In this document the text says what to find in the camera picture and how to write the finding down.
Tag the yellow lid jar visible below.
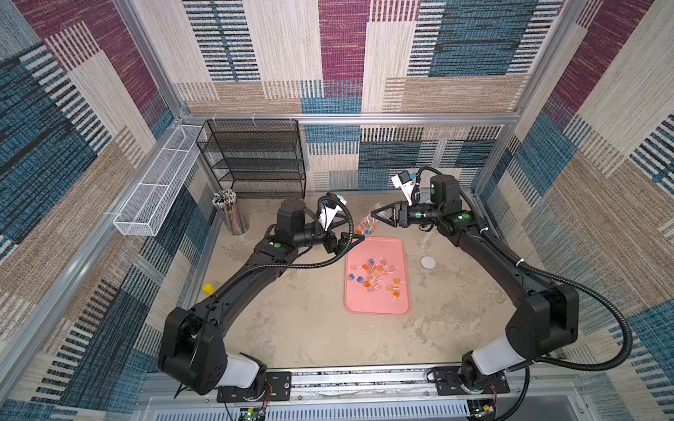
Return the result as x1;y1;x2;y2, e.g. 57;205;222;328
203;284;215;296

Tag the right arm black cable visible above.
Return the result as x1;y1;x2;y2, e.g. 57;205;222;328
415;166;634;372

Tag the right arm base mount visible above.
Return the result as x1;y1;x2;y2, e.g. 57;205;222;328
425;365;510;396

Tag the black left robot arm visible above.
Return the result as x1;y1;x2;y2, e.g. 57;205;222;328
158;192;364;399

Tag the white wire mesh basket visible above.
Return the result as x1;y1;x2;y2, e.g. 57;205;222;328
113;125;201;237

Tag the candy jar clear plastic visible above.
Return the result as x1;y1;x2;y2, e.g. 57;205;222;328
418;232;434;250

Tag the white jar lid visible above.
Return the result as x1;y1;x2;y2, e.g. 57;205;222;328
421;255;437;270

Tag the pink plastic tray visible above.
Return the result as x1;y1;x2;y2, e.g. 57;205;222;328
344;237;412;316

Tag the black wire shelf rack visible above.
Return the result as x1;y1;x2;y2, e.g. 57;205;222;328
197;119;307;198

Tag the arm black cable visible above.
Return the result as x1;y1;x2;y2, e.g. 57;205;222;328
215;195;355;296
415;166;634;372

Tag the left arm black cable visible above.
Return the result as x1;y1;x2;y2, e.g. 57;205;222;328
215;195;355;296

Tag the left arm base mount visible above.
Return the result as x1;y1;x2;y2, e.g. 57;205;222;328
217;371;292;403

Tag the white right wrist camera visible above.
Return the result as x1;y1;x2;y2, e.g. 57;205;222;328
391;170;421;206

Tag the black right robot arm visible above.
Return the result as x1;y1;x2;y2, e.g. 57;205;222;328
372;171;579;387

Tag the pile of lollipop candies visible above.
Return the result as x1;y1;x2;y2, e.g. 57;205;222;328
344;256;407;303

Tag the candy jar patterned lid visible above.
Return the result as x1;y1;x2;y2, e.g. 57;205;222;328
355;203;381;237

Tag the cup of coloured pencils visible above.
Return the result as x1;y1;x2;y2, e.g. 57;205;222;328
212;189;249;236

